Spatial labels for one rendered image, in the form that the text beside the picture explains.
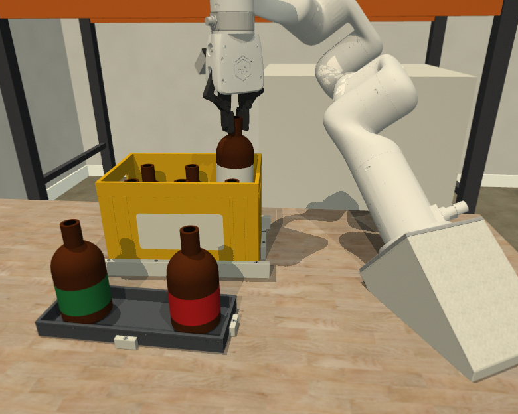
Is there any yellow crate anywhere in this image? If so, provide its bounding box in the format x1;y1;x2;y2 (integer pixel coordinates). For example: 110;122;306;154
95;153;262;261

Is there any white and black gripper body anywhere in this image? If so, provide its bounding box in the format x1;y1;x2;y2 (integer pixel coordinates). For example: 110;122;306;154
205;31;264;95

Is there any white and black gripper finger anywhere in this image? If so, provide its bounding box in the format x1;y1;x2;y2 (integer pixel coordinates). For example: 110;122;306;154
203;70;234;133
236;88;264;131

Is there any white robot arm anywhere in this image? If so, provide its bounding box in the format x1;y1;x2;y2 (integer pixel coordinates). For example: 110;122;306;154
205;0;468;253

